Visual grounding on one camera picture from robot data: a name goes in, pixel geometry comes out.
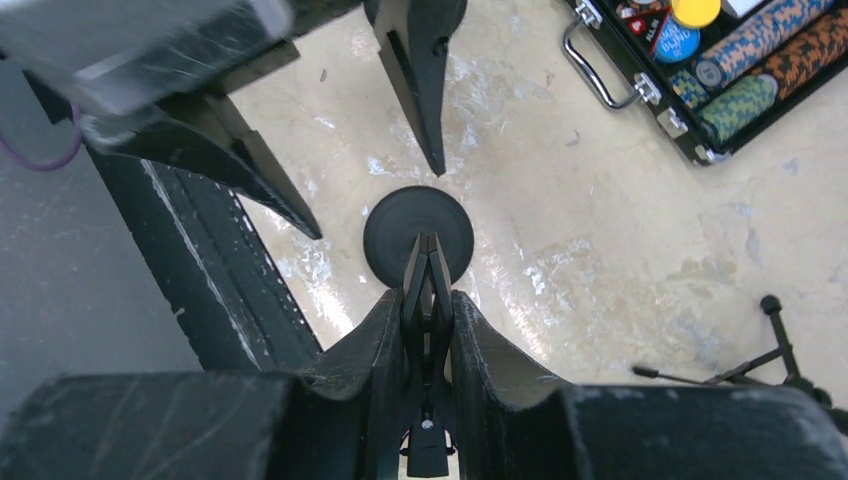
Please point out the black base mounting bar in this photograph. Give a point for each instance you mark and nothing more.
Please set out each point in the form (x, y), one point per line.
(211, 265)

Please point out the black right tripod stand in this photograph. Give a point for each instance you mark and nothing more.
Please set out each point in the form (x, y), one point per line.
(771, 307)

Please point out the black clip microphone stand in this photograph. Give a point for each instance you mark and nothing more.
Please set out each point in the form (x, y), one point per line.
(420, 240)

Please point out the black poker chip case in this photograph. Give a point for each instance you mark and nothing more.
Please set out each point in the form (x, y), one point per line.
(715, 74)

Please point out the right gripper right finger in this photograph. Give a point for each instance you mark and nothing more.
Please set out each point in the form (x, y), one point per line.
(518, 420)

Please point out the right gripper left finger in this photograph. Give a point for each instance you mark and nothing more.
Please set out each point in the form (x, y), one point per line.
(333, 419)

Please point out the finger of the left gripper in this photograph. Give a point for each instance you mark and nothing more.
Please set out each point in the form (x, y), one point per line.
(413, 37)
(207, 135)

